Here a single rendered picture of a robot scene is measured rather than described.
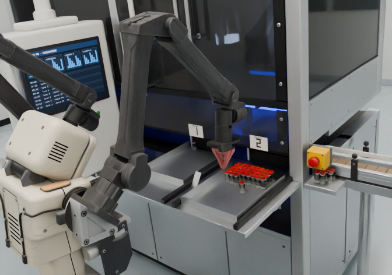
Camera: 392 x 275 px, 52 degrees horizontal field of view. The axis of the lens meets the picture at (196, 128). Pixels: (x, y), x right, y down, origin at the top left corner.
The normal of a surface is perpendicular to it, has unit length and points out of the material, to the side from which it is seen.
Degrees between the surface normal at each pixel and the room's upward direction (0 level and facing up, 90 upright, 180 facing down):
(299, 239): 90
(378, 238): 0
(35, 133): 48
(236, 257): 90
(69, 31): 90
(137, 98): 95
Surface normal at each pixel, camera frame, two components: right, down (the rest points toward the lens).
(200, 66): 0.73, 0.29
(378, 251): -0.11, -0.93
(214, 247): -0.63, 0.33
